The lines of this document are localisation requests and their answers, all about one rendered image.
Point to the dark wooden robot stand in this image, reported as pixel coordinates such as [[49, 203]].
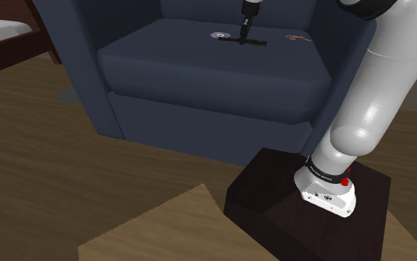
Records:
[[266, 188]]

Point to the dark wooden bed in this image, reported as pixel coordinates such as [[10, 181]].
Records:
[[2, 47]]

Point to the long black remote control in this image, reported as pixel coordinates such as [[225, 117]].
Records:
[[257, 42]]

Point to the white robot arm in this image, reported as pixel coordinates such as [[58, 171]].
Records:
[[382, 90]]

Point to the shiny compact disc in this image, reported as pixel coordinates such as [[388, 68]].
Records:
[[220, 35]]

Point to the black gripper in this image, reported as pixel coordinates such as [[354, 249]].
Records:
[[249, 11]]

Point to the dark blue armchair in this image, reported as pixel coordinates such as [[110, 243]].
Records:
[[201, 79]]

